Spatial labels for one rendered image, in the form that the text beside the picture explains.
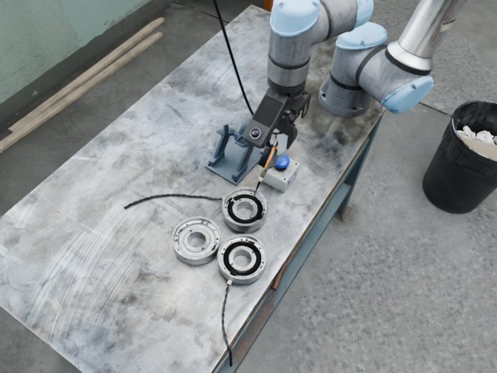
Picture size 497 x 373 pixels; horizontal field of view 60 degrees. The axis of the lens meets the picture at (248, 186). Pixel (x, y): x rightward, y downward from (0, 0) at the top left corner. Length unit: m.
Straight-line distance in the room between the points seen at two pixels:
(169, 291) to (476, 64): 2.53
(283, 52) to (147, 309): 0.56
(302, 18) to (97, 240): 0.64
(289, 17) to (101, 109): 1.86
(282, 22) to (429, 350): 1.44
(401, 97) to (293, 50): 0.39
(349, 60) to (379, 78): 0.10
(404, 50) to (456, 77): 1.85
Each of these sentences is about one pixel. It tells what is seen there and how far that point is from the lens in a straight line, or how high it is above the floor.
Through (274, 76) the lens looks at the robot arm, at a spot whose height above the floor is 1.15.
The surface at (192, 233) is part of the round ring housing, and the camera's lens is 0.95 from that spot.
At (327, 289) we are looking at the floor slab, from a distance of 1.82.
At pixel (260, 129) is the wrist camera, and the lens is 0.81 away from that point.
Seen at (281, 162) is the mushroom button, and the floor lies 0.87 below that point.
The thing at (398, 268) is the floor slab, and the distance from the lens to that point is 1.95.
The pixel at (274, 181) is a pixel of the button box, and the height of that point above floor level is 0.83.
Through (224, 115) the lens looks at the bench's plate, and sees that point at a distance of 1.21.
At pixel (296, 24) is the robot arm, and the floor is 1.26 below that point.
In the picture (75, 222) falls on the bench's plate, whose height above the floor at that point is 0.80.
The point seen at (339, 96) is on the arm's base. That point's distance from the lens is 1.21.
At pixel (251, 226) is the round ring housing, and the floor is 0.83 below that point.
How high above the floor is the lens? 1.66
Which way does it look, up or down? 54 degrees down
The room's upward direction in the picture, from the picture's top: 3 degrees clockwise
